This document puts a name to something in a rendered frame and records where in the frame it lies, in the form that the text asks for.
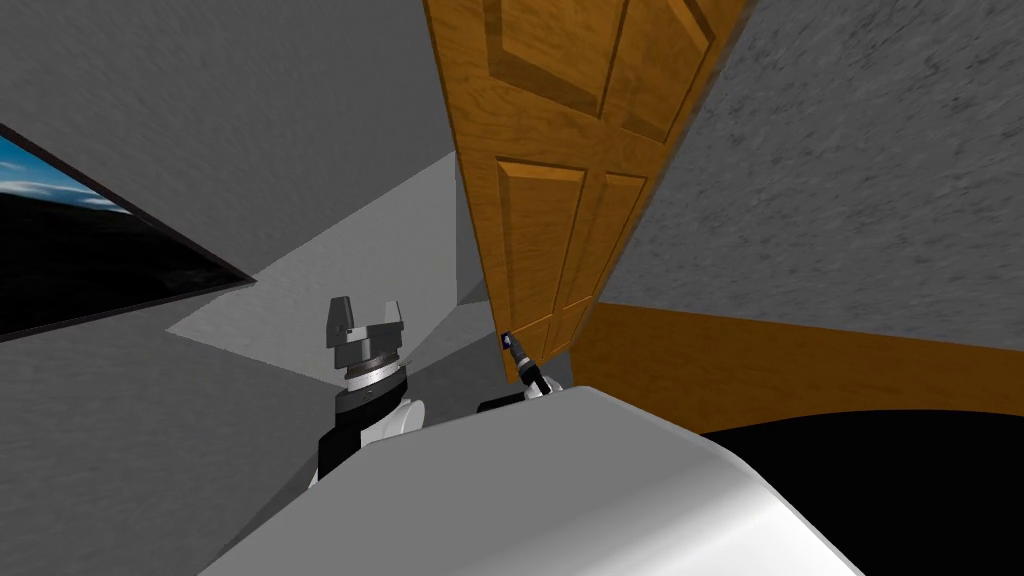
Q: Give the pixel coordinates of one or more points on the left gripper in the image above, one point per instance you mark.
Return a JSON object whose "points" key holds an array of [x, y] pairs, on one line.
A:
{"points": [[366, 342]]}

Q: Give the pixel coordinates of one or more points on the brown wooden panel door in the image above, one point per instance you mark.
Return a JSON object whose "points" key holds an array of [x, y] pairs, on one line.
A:
{"points": [[560, 160]]}

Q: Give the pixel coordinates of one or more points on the dark framed window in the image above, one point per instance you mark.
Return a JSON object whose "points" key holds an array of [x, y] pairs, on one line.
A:
{"points": [[72, 256]]}

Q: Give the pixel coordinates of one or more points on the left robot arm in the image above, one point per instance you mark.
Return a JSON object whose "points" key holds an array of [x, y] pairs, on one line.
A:
{"points": [[364, 416]]}

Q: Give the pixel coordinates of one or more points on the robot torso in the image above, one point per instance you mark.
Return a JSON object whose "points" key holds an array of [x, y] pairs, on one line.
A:
{"points": [[544, 496]]}

